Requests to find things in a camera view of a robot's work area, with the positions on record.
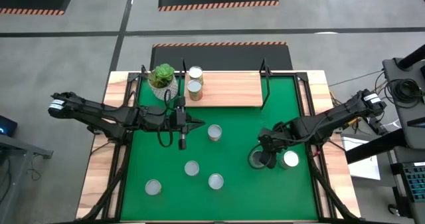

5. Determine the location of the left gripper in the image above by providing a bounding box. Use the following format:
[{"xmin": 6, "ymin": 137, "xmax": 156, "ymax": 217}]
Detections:
[{"xmin": 168, "ymin": 96, "xmax": 206, "ymax": 151}]

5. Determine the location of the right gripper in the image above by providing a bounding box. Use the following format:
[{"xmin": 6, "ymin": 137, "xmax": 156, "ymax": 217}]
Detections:
[{"xmin": 258, "ymin": 128, "xmax": 289, "ymax": 170}]

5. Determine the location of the green blue cherry can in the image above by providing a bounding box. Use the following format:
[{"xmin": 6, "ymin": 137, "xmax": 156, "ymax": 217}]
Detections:
[{"xmin": 248, "ymin": 150, "xmax": 266, "ymax": 170}]

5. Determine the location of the short can orange-brown label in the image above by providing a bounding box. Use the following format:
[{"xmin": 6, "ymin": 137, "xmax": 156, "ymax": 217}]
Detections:
[{"xmin": 207, "ymin": 124, "xmax": 223, "ymax": 142}]

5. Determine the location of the short can grey-blue label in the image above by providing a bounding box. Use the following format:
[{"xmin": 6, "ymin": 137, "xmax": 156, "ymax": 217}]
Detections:
[
  {"xmin": 144, "ymin": 179, "xmax": 163, "ymax": 196},
  {"xmin": 280, "ymin": 150, "xmax": 300, "ymax": 170}
]

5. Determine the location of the pineapple can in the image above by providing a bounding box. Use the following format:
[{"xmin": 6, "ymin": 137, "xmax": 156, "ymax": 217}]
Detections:
[{"xmin": 187, "ymin": 79, "xmax": 203, "ymax": 102}]

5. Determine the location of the salmon can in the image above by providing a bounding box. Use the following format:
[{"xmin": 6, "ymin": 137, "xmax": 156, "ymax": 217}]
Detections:
[{"xmin": 184, "ymin": 160, "xmax": 201, "ymax": 177}]

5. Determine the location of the green pear can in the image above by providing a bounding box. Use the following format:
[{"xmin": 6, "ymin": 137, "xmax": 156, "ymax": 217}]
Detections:
[{"xmin": 188, "ymin": 66, "xmax": 204, "ymax": 84}]

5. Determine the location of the green peach can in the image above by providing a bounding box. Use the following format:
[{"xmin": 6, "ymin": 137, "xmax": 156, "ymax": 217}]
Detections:
[{"xmin": 208, "ymin": 173, "xmax": 224, "ymax": 191}]

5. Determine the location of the wooden shelf board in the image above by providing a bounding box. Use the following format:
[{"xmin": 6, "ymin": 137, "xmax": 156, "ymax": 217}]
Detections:
[{"xmin": 183, "ymin": 71, "xmax": 264, "ymax": 108}]

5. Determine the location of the succulent in white patterned pot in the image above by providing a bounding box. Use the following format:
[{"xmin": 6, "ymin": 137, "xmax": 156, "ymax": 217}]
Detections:
[{"xmin": 147, "ymin": 63, "xmax": 179, "ymax": 101}]

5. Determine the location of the green table mat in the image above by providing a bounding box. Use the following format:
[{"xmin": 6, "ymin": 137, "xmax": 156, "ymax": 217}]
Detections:
[{"xmin": 120, "ymin": 74, "xmax": 319, "ymax": 222}]

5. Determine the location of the white sheet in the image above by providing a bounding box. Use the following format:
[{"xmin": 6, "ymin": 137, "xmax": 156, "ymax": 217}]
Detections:
[{"xmin": 341, "ymin": 136, "xmax": 382, "ymax": 181}]

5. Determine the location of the black diagonal bar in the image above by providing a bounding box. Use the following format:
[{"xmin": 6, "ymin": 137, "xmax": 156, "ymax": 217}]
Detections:
[{"xmin": 345, "ymin": 128, "xmax": 408, "ymax": 165}]

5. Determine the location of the grey equipment cart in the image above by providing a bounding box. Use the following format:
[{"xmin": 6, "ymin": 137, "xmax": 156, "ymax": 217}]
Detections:
[{"xmin": 381, "ymin": 56, "xmax": 425, "ymax": 151}]

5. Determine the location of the backlit keyboard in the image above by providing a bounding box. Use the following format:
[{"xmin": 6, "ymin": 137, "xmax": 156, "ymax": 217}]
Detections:
[{"xmin": 402, "ymin": 162, "xmax": 425, "ymax": 203}]

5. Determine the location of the grey computer desk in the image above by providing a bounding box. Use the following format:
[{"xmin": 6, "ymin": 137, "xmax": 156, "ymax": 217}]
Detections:
[{"xmin": 386, "ymin": 147, "xmax": 425, "ymax": 224}]

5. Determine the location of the black pole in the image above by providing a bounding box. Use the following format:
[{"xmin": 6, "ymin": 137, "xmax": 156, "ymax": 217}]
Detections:
[{"xmin": 396, "ymin": 44, "xmax": 425, "ymax": 70}]

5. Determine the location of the grey side desk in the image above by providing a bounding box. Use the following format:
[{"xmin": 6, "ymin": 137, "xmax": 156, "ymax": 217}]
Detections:
[{"xmin": 0, "ymin": 133, "xmax": 54, "ymax": 224}]

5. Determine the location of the black device with blue light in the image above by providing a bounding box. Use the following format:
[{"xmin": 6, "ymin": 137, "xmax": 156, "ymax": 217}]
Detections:
[{"xmin": 0, "ymin": 115, "xmax": 18, "ymax": 138}]

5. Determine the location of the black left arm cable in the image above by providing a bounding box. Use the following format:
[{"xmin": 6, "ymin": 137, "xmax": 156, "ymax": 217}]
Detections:
[{"xmin": 156, "ymin": 127, "xmax": 175, "ymax": 149}]

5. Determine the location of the black metal shelf frame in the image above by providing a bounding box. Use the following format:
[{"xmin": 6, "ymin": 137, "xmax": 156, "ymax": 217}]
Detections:
[
  {"xmin": 177, "ymin": 58, "xmax": 187, "ymax": 109},
  {"xmin": 260, "ymin": 58, "xmax": 271, "ymax": 111}
]

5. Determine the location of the black metal rig frame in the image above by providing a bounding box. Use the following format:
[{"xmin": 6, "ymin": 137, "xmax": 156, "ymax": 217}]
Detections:
[{"xmin": 75, "ymin": 65, "xmax": 365, "ymax": 224}]

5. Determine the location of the coiled black cable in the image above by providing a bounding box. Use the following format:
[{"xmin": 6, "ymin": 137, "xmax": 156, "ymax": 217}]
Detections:
[{"xmin": 384, "ymin": 78, "xmax": 425, "ymax": 109}]

